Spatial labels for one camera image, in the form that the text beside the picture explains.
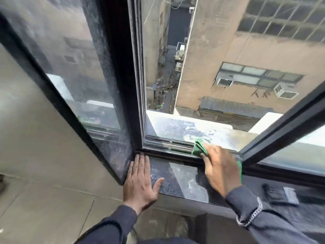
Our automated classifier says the brown low cabinet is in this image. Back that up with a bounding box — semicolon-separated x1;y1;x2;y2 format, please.
194;213;254;244

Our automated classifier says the white window air conditioner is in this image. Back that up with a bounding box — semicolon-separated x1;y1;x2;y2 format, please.
274;83;299;99
216;72;234;87

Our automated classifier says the green microfibre cloth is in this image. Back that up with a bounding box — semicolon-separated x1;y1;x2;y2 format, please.
192;138;243;185

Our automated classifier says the silver chain bracelet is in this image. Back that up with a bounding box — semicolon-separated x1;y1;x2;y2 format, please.
236;197;263;228

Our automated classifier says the frosted pane window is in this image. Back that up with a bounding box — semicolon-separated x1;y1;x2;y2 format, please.
219;62;304;89

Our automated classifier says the person's right forearm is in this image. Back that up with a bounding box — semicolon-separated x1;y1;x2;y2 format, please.
224;185;313;244

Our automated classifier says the person's left hand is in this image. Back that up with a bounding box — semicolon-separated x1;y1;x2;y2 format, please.
123;154;165;216

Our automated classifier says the white outer ledge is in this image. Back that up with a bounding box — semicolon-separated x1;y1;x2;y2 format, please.
146;110;284;151

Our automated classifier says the black paint brush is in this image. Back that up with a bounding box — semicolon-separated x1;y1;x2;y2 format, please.
261;184;300;207

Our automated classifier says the black window frame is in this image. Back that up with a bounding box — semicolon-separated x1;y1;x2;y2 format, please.
101;0;325;188

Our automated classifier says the dark granite window jamb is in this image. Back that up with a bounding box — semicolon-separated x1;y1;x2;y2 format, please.
0;0;135;185

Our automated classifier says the large gridded window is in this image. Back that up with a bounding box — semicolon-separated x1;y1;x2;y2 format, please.
236;0;325;43

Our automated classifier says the glass sliding window sash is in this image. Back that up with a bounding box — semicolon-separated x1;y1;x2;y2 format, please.
240;81;325;177

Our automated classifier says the person's right hand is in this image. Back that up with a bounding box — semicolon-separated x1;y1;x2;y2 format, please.
200;144;243;199

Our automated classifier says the grey corrugated awning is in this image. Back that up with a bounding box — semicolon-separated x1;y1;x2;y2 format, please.
199;96;274;120

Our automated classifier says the beige building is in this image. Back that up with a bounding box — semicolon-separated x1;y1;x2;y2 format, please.
175;0;325;133

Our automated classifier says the person's right shoe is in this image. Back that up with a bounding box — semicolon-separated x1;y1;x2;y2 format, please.
172;216;190;242

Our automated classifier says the caged outdoor air conditioner unit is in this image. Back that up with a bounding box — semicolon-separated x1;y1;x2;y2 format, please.
174;42;187;61

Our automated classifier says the person's left forearm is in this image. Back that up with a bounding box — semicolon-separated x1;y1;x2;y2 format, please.
75;205;137;244

